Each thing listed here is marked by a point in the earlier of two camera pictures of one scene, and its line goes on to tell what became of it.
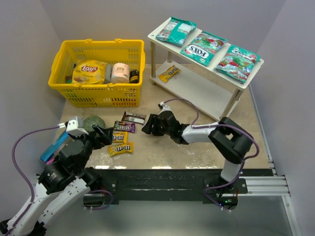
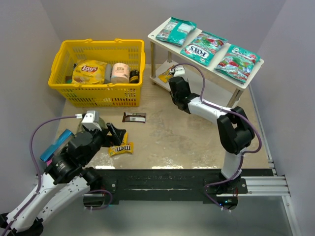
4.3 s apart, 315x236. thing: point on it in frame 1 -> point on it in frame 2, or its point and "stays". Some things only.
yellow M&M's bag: [173, 70] stays
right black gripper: [155, 122] -> [175, 82]
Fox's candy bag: [237, 63] stays
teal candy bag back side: [176, 31] stays
